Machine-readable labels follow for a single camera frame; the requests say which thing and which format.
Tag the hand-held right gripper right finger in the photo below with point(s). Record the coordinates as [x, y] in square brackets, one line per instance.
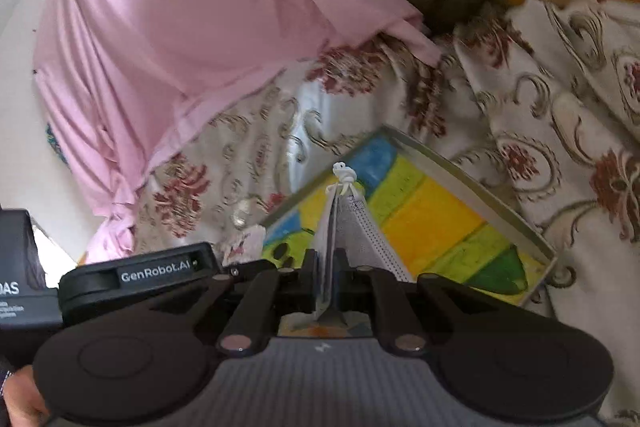
[345, 279]

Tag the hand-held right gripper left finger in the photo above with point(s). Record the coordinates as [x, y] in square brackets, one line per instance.
[307, 279]

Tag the grey face mask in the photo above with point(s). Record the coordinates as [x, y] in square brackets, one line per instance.
[360, 237]

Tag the grey tray with cartoon print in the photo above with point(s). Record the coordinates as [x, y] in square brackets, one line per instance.
[440, 217]

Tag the person's left hand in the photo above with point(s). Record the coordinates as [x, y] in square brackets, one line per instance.
[25, 394]

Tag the pink hanging sheet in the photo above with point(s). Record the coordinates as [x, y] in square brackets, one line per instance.
[175, 32]

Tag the floral satin blanket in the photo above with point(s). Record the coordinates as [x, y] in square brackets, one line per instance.
[550, 132]

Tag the teal wall poster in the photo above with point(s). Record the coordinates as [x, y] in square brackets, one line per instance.
[55, 144]

